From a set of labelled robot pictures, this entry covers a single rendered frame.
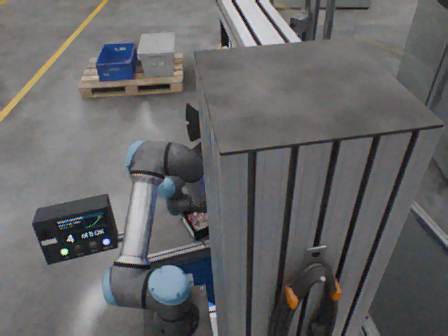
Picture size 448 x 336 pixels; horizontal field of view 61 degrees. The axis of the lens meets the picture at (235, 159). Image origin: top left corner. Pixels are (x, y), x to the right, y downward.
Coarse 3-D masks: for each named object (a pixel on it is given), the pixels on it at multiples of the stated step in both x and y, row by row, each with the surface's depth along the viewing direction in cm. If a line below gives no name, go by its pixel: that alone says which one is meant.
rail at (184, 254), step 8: (208, 240) 175; (176, 248) 171; (184, 248) 171; (192, 248) 171; (200, 248) 171; (208, 248) 173; (152, 256) 168; (160, 256) 168; (168, 256) 168; (176, 256) 169; (184, 256) 171; (192, 256) 173; (200, 256) 174; (208, 256) 176; (152, 264) 168; (160, 264) 169; (168, 264) 171; (176, 264) 173
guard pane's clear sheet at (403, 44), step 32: (288, 0) 253; (320, 0) 214; (352, 0) 185; (384, 0) 163; (416, 0) 146; (320, 32) 221; (352, 32) 191; (384, 32) 167; (416, 32) 149; (384, 64) 172; (416, 64) 153; (416, 96) 156
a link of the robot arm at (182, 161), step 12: (180, 144) 127; (168, 156) 123; (180, 156) 124; (192, 156) 127; (168, 168) 124; (180, 168) 124; (192, 168) 127; (192, 180) 131; (192, 192) 143; (204, 192) 146; (192, 204) 159; (204, 204) 154
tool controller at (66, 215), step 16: (48, 208) 140; (64, 208) 139; (80, 208) 138; (96, 208) 137; (32, 224) 132; (48, 224) 134; (64, 224) 135; (80, 224) 137; (96, 224) 139; (112, 224) 141; (48, 240) 136; (80, 240) 140; (96, 240) 142; (112, 240) 143; (48, 256) 139; (64, 256) 140; (80, 256) 142
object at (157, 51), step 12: (144, 36) 465; (156, 36) 465; (168, 36) 464; (144, 48) 437; (156, 48) 437; (168, 48) 437; (144, 60) 434; (156, 60) 435; (168, 60) 437; (144, 72) 444; (156, 72) 446; (168, 72) 447
